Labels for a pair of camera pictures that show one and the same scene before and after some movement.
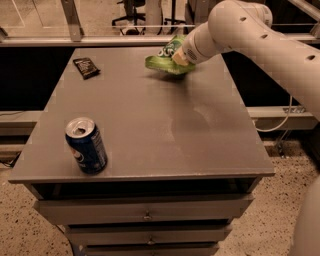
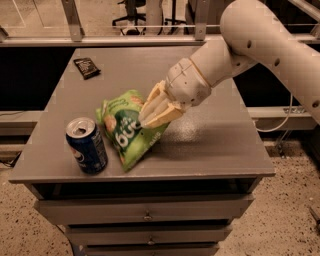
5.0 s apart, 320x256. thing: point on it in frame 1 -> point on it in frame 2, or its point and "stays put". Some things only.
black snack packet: (86, 68) stays put
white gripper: (190, 49) -> (186, 83)
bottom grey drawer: (151, 249) stays put
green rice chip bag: (164, 60) -> (129, 139)
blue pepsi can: (86, 143) stays put
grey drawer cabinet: (184, 163) stays put
